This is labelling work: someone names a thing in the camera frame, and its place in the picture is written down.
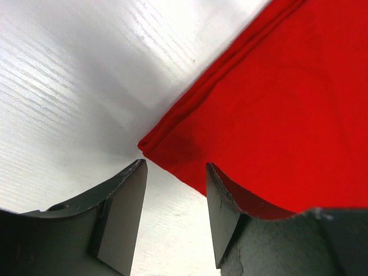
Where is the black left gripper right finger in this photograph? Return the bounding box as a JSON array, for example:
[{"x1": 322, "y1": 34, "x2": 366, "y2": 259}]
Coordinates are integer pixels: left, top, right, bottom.
[{"x1": 206, "y1": 163, "x2": 367, "y2": 275}]

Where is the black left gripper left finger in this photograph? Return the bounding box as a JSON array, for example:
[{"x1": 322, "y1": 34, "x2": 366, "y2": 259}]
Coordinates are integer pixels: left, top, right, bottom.
[{"x1": 1, "y1": 159, "x2": 147, "y2": 275}]

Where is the red t shirt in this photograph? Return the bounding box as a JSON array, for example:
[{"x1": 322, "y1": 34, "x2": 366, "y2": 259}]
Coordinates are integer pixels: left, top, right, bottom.
[{"x1": 138, "y1": 1, "x2": 367, "y2": 212}]

